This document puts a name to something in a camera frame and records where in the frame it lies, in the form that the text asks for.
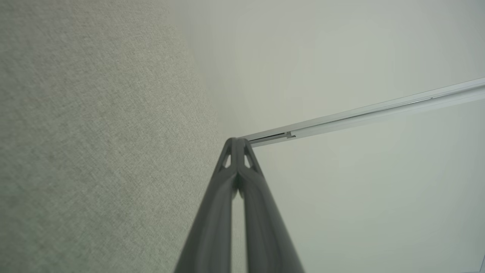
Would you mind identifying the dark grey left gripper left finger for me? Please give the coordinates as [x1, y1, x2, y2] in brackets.
[174, 137, 239, 273]

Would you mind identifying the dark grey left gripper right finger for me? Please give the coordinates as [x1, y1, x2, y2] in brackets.
[237, 137, 305, 273]

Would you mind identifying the grey metal partition post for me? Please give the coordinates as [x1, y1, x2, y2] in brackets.
[241, 77, 485, 147]

